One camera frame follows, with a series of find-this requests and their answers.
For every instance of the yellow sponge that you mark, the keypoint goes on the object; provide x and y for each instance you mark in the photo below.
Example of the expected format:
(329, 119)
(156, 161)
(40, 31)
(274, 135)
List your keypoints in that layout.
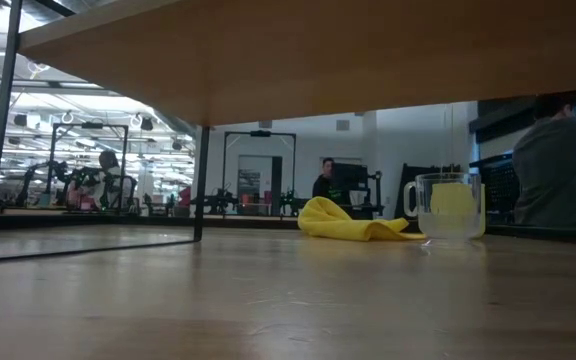
(455, 200)

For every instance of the person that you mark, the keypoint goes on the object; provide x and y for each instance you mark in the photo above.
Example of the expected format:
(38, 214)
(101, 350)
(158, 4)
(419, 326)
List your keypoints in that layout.
(553, 170)
(110, 175)
(324, 187)

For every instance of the wooden shelf with black legs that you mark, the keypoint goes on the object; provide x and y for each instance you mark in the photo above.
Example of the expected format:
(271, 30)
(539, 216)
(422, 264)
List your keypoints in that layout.
(318, 60)

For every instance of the black background gantry frame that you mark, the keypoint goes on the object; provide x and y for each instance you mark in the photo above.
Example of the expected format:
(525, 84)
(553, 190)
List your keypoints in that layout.
(260, 133)
(90, 125)

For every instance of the black monitor cart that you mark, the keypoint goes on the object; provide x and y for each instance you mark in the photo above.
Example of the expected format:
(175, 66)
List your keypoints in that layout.
(355, 175)

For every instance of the yellow cloth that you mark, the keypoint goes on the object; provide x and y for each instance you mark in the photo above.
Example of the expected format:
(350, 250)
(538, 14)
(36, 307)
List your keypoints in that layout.
(333, 222)

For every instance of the clear glass mug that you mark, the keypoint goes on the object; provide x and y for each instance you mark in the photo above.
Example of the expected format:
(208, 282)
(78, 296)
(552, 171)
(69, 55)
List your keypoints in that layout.
(448, 230)

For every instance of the black aluminium table frame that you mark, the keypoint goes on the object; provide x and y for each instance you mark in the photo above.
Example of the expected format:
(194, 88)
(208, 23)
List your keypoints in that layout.
(68, 221)

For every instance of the black leaning panel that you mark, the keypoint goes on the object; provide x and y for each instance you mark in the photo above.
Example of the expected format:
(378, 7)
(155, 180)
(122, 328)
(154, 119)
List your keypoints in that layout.
(410, 170)

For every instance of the black perforated crate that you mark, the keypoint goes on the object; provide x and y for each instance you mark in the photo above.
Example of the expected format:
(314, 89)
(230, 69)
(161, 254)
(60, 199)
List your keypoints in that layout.
(498, 185)

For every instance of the black background robot arm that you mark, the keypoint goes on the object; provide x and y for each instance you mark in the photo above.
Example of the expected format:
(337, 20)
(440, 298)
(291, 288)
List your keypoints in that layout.
(80, 177)
(288, 202)
(28, 175)
(220, 202)

